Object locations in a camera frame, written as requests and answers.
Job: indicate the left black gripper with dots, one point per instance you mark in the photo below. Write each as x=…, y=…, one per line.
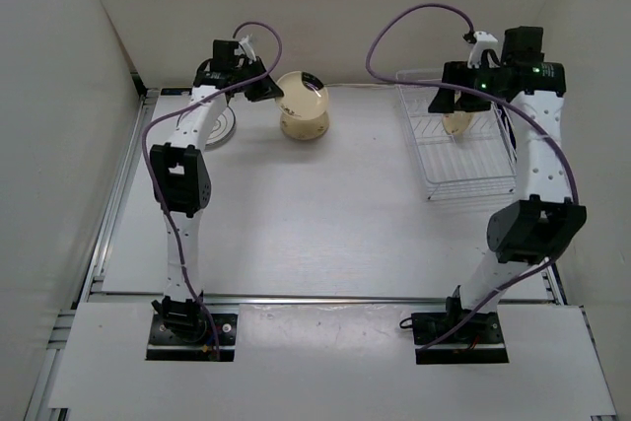
x=265, y=88

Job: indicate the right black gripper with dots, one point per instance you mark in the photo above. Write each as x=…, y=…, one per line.
x=443, y=101

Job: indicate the cream plate with red seal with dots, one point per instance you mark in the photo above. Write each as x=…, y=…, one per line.
x=456, y=123

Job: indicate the cream plate with dark mark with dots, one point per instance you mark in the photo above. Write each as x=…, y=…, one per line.
x=305, y=97

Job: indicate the cream plate with flowers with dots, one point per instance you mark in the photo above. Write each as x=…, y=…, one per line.
x=304, y=130

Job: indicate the white green-rimmed plate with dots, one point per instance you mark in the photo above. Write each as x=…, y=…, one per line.
x=222, y=130

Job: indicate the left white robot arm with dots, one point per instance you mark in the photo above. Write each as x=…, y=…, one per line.
x=181, y=181

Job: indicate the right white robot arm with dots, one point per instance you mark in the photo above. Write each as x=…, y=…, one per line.
x=545, y=213

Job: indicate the black label sticker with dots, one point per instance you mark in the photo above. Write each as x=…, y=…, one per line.
x=175, y=91

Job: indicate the white front board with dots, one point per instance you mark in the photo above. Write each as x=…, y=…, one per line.
x=340, y=363

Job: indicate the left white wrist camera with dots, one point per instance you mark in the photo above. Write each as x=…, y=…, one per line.
x=246, y=44

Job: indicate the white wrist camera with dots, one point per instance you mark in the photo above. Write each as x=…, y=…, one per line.
x=479, y=42
x=246, y=44

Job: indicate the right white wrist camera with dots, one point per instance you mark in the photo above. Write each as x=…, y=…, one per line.
x=479, y=42

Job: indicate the white wire dish rack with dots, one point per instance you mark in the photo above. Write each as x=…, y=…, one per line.
x=479, y=163

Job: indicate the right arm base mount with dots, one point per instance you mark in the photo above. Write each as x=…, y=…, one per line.
x=479, y=342

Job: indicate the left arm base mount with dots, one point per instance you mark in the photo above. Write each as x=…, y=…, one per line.
x=193, y=345

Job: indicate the aluminium frame rail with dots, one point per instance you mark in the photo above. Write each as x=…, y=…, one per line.
x=231, y=300

